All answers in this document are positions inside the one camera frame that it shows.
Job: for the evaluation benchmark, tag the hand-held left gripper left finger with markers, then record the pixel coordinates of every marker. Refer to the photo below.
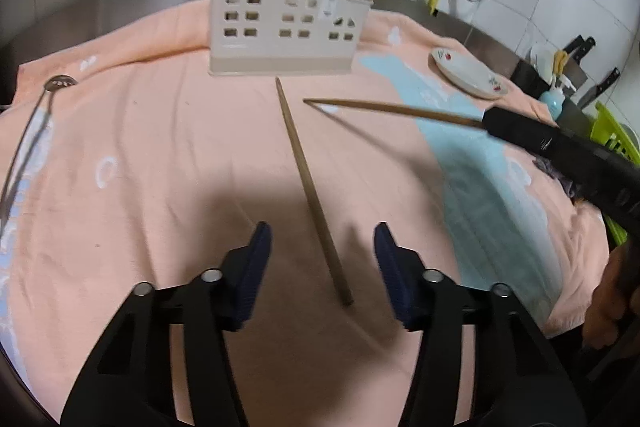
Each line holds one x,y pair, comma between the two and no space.
252,277

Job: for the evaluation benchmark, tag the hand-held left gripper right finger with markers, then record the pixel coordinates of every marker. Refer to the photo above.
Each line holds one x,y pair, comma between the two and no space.
395,282

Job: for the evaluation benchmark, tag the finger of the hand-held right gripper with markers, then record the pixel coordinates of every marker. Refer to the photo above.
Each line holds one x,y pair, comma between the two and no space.
600,189
525,129

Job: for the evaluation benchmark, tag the beige plastic utensil holder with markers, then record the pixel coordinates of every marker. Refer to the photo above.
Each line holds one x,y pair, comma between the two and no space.
280,17

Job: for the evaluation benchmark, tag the person's right hand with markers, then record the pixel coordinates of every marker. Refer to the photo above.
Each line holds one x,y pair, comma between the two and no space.
607,302

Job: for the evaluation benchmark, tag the light blue detergent bottle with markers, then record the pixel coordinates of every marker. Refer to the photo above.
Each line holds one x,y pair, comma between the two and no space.
552,99

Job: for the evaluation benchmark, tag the grey blue rag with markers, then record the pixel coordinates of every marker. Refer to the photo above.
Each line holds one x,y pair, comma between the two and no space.
555,172

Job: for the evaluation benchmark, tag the green plastic rack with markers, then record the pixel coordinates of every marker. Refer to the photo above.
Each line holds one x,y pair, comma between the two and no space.
615,132

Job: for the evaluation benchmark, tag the white bowl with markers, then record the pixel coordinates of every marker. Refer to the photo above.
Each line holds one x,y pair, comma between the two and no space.
541,59

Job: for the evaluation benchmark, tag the yellow sponge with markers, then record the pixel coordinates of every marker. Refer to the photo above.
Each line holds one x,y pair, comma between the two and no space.
560,63

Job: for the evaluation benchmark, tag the white strawberry print plate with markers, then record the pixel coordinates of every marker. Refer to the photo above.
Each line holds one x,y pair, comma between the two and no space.
470,74

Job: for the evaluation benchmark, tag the peach printed towel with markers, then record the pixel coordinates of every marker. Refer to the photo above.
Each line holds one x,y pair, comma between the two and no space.
175,157

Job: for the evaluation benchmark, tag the metal slotted ladle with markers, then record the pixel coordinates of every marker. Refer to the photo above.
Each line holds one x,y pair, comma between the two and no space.
25,147

